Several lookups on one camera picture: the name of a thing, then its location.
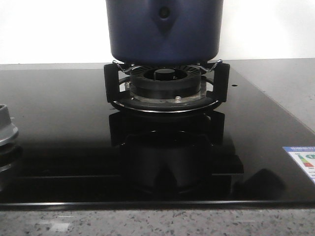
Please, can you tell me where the black glass gas stove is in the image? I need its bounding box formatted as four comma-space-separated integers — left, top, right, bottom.
0, 67, 315, 210

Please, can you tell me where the silver stove control knob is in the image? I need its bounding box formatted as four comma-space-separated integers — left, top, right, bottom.
0, 104, 18, 147

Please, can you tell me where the energy rating label sticker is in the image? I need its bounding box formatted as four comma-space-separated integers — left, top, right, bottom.
283, 147, 315, 183

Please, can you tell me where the right gas burner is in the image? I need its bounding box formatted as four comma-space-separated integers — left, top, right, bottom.
124, 65, 206, 110

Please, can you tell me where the blue saucepan with handle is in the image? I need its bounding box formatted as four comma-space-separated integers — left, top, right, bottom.
106, 0, 223, 66

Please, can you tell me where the black right pot support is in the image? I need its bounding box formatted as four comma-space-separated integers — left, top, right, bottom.
104, 60, 230, 114

